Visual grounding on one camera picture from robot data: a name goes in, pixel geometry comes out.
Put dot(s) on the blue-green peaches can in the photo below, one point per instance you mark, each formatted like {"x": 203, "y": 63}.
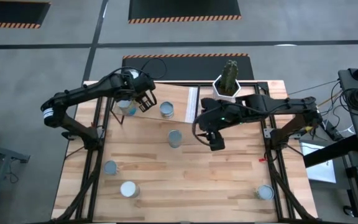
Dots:
{"x": 128, "y": 188}

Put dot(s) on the silver aluminium bracket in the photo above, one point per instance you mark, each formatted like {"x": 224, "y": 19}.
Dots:
{"x": 268, "y": 133}

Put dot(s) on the short teal orange-slice can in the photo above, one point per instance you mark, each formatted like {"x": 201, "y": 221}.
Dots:
{"x": 166, "y": 109}

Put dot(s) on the small red clamp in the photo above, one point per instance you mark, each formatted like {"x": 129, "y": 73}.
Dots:
{"x": 262, "y": 160}

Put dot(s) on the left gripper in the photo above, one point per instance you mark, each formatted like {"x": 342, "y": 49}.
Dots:
{"x": 141, "y": 87}

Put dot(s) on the green oranges can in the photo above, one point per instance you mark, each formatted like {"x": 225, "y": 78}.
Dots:
{"x": 125, "y": 105}

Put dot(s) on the small black clamp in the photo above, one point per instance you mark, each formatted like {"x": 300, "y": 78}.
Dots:
{"x": 67, "y": 136}

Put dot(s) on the orange pineapple can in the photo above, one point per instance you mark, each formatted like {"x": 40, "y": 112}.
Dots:
{"x": 110, "y": 167}

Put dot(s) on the green cactus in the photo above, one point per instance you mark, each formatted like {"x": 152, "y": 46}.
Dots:
{"x": 229, "y": 76}

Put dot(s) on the white hexagonal plant pot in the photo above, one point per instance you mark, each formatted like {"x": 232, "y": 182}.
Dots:
{"x": 217, "y": 88}

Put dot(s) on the blue-green tomatoes can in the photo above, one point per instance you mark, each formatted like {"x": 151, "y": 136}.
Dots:
{"x": 175, "y": 137}

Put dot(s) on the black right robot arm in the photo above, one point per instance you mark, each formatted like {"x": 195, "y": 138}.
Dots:
{"x": 275, "y": 105}

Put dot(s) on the black hazard-striped floor mat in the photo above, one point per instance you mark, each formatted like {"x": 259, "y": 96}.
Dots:
{"x": 182, "y": 9}
{"x": 191, "y": 68}
{"x": 11, "y": 12}

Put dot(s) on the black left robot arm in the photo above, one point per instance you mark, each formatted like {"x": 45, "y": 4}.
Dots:
{"x": 82, "y": 90}

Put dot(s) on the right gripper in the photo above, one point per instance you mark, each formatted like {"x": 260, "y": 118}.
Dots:
{"x": 217, "y": 143}

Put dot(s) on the white paper sheet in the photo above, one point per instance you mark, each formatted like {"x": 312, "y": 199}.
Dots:
{"x": 322, "y": 168}
{"x": 191, "y": 105}

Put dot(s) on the white mixed fruit can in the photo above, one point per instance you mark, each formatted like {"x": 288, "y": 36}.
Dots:
{"x": 265, "y": 192}

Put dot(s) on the wooden shelf black metal frame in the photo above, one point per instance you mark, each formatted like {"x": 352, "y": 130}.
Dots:
{"x": 179, "y": 99}

